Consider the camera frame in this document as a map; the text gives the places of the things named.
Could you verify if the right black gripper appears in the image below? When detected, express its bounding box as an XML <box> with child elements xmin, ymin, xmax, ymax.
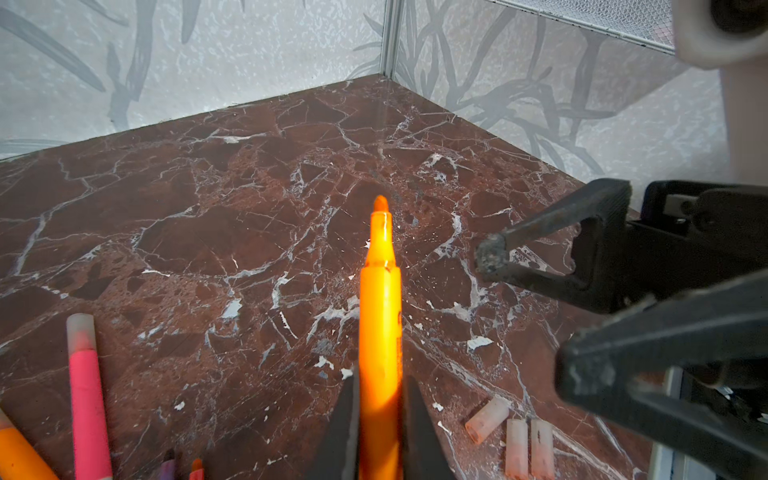
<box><xmin>475</xmin><ymin>179</ymin><xmax>767</xmax><ymax>479</ymax></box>

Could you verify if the translucent pen cap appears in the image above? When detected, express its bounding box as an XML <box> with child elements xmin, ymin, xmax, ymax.
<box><xmin>530</xmin><ymin>419</ymin><xmax>556</xmax><ymax>480</ymax></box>
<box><xmin>465</xmin><ymin>396</ymin><xmax>510</xmax><ymax>444</ymax></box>

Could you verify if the purple highlighter pen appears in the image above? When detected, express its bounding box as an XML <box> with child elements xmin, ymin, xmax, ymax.
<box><xmin>156</xmin><ymin>449</ymin><xmax>176</xmax><ymax>480</ymax></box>

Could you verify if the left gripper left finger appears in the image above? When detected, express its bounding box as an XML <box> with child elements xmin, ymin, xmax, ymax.
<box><xmin>305</xmin><ymin>371</ymin><xmax>360</xmax><ymax>480</ymax></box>

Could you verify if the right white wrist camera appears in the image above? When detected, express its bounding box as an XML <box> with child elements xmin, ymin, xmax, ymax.
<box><xmin>672</xmin><ymin>1</ymin><xmax>767</xmax><ymax>185</ymax></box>

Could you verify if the pink highlighter pair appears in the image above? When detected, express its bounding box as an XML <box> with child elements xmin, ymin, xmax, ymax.
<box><xmin>66</xmin><ymin>313</ymin><xmax>113</xmax><ymax>479</ymax></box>

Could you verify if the orange highlighter pair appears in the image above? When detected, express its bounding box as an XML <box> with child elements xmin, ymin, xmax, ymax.
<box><xmin>1</xmin><ymin>412</ymin><xmax>58</xmax><ymax>480</ymax></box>

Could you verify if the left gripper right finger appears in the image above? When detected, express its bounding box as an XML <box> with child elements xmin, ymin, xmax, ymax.
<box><xmin>402</xmin><ymin>376</ymin><xmax>455</xmax><ymax>480</ymax></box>

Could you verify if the white wire mesh basket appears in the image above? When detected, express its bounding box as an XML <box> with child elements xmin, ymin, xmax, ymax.
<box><xmin>497</xmin><ymin>0</ymin><xmax>674</xmax><ymax>54</ymax></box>

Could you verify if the translucent pen cap lowest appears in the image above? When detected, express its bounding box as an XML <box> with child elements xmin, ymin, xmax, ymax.
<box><xmin>504</xmin><ymin>419</ymin><xmax>529</xmax><ymax>480</ymax></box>

